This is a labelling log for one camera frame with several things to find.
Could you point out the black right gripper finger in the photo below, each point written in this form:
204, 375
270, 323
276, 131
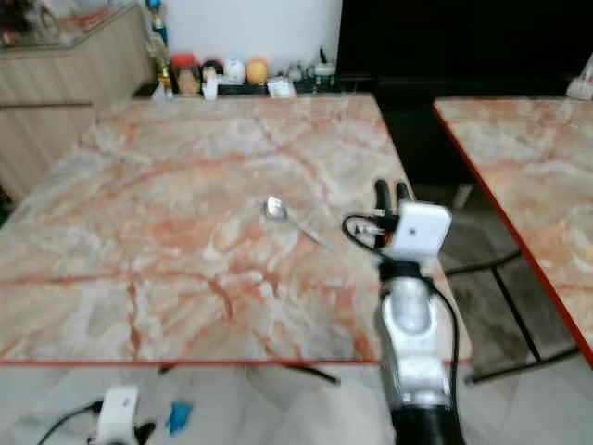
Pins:
404, 195
384, 196

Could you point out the steel spoon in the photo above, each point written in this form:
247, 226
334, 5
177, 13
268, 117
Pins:
275, 208

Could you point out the small blue plastic piece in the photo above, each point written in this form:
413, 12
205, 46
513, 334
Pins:
179, 418

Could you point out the small white device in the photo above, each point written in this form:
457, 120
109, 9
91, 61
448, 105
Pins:
324, 70

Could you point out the small white box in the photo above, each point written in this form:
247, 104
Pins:
282, 89

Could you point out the black television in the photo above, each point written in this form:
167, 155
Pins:
463, 37

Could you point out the orange round ornament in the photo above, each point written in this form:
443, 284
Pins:
258, 71

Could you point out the white round ornament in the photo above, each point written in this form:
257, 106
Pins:
234, 71

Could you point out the black-haired doll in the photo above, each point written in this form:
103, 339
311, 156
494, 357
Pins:
211, 69

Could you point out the light wooden cabinet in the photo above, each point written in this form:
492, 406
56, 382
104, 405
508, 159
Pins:
56, 111

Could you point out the red-lidded jar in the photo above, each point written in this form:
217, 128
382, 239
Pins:
187, 79

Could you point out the golden figurine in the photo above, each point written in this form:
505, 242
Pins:
164, 67

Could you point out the blue bottle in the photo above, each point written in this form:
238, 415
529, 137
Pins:
156, 23

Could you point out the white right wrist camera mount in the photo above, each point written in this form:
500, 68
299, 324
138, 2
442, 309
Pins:
420, 227

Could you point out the black metal table frame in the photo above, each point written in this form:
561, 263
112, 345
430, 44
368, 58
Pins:
514, 315
315, 374

